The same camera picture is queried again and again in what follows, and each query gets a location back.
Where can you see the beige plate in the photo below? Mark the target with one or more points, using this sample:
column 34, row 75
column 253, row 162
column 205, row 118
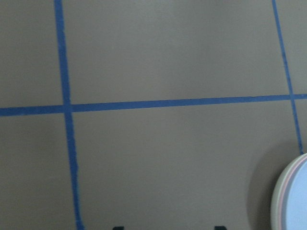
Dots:
column 275, row 196

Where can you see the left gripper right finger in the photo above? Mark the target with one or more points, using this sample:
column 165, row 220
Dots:
column 220, row 228

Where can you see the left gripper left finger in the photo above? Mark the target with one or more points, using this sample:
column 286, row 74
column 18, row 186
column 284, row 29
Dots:
column 118, row 228

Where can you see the blue plate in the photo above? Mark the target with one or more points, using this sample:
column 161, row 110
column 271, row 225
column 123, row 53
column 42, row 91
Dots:
column 295, row 217

